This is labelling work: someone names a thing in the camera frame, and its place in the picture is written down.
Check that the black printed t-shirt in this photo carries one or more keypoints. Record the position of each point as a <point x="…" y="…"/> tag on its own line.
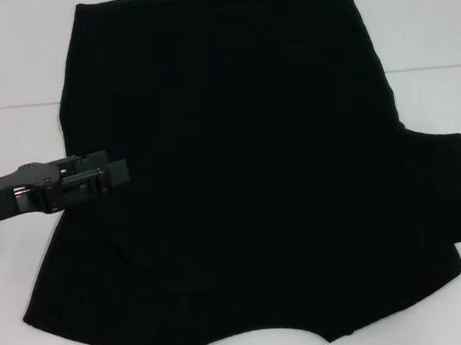
<point x="230" y="120"/>

